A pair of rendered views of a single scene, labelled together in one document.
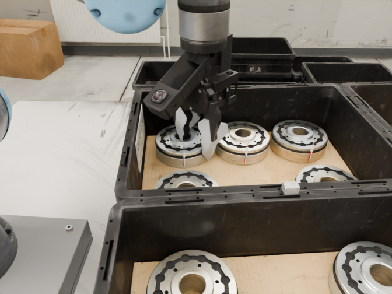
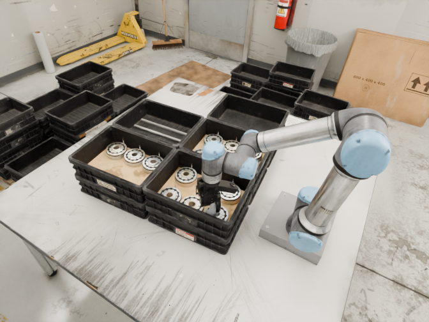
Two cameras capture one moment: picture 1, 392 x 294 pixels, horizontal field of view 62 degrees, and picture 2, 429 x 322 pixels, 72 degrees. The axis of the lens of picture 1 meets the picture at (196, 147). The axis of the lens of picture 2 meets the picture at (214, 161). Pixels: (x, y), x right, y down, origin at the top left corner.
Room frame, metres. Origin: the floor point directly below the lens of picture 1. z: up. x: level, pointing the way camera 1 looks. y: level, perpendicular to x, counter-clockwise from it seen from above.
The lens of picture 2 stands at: (1.19, 0.34, 1.84)
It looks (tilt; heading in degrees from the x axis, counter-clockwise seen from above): 42 degrees down; 206
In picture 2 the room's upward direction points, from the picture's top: 4 degrees clockwise
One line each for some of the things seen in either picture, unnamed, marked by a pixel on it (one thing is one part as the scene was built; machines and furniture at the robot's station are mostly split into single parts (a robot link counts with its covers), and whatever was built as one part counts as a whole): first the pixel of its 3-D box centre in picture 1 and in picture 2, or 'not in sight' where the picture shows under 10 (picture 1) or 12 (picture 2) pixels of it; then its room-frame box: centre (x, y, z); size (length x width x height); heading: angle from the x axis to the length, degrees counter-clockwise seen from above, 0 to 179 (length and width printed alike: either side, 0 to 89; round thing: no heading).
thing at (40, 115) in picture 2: not in sight; (55, 119); (-0.06, -1.83, 0.31); 0.40 x 0.30 x 0.34; 178
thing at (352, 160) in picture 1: (249, 157); (200, 191); (0.44, -0.09, 0.87); 0.40 x 0.30 x 0.11; 94
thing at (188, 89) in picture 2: not in sight; (183, 87); (-0.54, -0.82, 0.71); 0.22 x 0.19 x 0.01; 88
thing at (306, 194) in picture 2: not in sight; (311, 205); (0.32, 0.35, 0.93); 0.13 x 0.12 x 0.14; 9
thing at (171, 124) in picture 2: not in sight; (159, 130); (0.16, -0.51, 0.87); 0.40 x 0.30 x 0.11; 94
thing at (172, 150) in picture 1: (182, 139); (216, 214); (0.50, 0.02, 0.86); 0.10 x 0.10 x 0.01
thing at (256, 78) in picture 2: not in sight; (251, 86); (-1.57, -0.63, 0.31); 0.40 x 0.30 x 0.34; 88
